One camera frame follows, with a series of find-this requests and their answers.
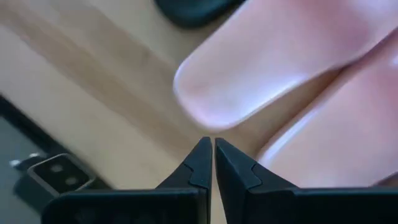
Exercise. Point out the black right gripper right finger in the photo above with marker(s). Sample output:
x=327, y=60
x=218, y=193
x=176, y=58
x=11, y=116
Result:
x=242, y=193

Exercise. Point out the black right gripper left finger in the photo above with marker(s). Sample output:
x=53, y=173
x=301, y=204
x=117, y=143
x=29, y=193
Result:
x=186, y=193

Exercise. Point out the pink slide sandal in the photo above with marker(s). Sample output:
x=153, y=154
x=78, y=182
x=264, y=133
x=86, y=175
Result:
x=342, y=133
x=264, y=62

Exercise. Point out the black slide sandal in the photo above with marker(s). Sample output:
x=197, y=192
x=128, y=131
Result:
x=192, y=12

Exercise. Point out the black metal bracket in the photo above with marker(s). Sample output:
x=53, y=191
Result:
x=60, y=174

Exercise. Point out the black table edge rail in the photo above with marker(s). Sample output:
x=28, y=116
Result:
x=28, y=127

